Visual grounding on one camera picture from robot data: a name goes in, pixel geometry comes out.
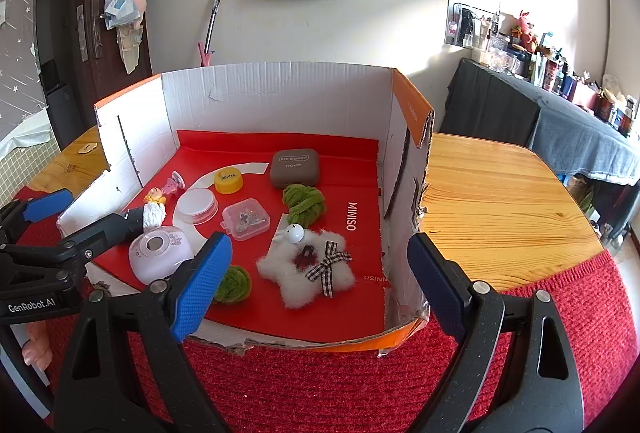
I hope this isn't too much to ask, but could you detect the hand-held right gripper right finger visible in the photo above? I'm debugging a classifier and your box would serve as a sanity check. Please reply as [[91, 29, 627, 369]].
[[406, 233, 585, 433]]

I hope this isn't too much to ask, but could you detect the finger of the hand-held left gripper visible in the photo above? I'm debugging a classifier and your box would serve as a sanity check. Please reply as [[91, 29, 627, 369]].
[[0, 188, 75, 246], [0, 212, 130, 299]]

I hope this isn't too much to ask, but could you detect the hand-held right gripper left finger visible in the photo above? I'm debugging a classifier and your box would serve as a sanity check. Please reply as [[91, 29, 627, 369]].
[[52, 232, 234, 433]]

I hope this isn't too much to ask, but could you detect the green yarn scrunchie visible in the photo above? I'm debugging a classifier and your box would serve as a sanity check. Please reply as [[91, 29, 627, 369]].
[[214, 264, 252, 305], [281, 183, 327, 229]]

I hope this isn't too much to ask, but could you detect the pink round handheld device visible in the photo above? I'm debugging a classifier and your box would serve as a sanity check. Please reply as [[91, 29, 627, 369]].
[[128, 225, 195, 285]]

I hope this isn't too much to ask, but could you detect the black roll with white tissue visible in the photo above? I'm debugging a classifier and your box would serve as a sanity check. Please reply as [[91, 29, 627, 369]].
[[125, 202, 167, 234]]

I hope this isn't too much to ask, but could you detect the clear plastic box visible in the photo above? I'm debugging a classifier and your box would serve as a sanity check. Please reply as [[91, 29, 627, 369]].
[[221, 198, 272, 242]]

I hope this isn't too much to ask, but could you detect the pink clog-shaped charm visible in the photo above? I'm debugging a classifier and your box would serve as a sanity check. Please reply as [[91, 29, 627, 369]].
[[162, 170, 187, 198]]

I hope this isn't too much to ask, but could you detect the white fluffy star checked bow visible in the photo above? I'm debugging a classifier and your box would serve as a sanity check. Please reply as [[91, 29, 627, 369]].
[[256, 228, 357, 310]]

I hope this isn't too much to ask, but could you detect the small white round figurine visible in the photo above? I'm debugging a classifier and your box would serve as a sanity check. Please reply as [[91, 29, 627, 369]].
[[272, 223, 306, 245]]

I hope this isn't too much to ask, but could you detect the yellow round lid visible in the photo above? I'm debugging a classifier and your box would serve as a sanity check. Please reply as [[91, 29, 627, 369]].
[[213, 168, 245, 194]]

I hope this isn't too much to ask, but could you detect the brown makeup case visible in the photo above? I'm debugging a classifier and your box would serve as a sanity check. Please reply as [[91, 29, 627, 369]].
[[270, 148, 322, 190]]

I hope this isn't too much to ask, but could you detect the orange cardboard box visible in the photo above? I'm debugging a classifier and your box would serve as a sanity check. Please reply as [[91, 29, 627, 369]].
[[56, 61, 436, 356]]

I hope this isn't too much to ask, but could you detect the person's left hand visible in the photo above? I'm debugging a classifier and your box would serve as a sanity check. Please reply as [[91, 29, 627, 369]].
[[21, 320, 55, 371]]

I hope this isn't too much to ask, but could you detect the dark wooden door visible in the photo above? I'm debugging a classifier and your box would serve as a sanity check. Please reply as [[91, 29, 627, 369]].
[[35, 0, 156, 148]]

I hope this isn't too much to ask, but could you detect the red knitted mat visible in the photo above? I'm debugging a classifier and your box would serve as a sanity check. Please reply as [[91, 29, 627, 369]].
[[0, 198, 640, 433]]

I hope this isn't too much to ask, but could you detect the beige hanging cloth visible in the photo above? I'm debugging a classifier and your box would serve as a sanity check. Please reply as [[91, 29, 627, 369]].
[[116, 25, 147, 74]]

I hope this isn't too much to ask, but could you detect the clear plastic bag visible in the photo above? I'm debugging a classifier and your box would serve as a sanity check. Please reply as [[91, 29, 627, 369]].
[[102, 0, 143, 31]]

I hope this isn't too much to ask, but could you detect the orange-tipped metal stick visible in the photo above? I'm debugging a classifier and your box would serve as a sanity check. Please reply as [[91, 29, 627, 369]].
[[205, 0, 223, 56]]

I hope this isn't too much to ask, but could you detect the shelf of cups and bottles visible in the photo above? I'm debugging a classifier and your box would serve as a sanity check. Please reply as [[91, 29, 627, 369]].
[[447, 3, 640, 138]]

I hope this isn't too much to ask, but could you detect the pink plush toy figure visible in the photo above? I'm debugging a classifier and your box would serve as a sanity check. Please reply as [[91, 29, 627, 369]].
[[510, 10, 541, 54]]

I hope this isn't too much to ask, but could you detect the metal door handle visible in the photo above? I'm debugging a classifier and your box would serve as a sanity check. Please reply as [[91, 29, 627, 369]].
[[75, 0, 103, 61]]

